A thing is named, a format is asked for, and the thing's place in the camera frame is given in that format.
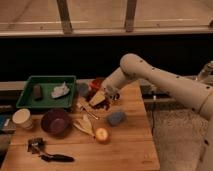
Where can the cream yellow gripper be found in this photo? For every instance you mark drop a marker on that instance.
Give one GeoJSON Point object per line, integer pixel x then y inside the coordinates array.
{"type": "Point", "coordinates": [97, 98]}

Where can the dark grape bunch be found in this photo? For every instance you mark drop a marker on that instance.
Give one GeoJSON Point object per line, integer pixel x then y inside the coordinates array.
{"type": "Point", "coordinates": [103, 105]}

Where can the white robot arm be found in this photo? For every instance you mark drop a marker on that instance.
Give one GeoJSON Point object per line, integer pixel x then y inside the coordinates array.
{"type": "Point", "coordinates": [192, 94]}

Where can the orange red bowl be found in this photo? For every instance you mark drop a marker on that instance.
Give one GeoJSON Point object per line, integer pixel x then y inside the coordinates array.
{"type": "Point", "coordinates": [96, 83]}

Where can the purple bowl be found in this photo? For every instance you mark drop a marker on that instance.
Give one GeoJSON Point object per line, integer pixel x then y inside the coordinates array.
{"type": "Point", "coordinates": [56, 122]}

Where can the small dark metal cup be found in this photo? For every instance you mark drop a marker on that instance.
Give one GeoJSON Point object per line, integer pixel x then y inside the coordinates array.
{"type": "Point", "coordinates": [115, 97]}

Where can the small blue cup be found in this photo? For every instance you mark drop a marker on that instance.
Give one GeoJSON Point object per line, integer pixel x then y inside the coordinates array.
{"type": "Point", "coordinates": [83, 89]}

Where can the metal fork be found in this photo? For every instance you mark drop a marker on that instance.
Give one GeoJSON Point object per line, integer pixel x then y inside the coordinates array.
{"type": "Point", "coordinates": [81, 107]}

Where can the blue sponge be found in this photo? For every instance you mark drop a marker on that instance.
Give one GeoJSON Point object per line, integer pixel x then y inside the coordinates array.
{"type": "Point", "coordinates": [116, 118]}

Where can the yellow red apple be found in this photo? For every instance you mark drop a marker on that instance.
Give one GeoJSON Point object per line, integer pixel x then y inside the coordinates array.
{"type": "Point", "coordinates": [102, 135]}

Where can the crumpled white cloth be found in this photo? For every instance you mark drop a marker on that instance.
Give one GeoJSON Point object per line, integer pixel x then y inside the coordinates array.
{"type": "Point", "coordinates": [60, 91]}

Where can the green plastic tray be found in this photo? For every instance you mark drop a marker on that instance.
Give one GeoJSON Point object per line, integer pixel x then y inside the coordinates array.
{"type": "Point", "coordinates": [47, 84]}

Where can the dark brown block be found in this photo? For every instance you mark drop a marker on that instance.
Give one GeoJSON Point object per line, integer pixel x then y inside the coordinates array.
{"type": "Point", "coordinates": [37, 92]}

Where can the white paper cup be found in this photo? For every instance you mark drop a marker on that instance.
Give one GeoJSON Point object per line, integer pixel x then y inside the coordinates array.
{"type": "Point", "coordinates": [22, 118]}

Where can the black handled metal tool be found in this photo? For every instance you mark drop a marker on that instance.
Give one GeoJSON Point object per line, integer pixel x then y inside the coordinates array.
{"type": "Point", "coordinates": [37, 146]}

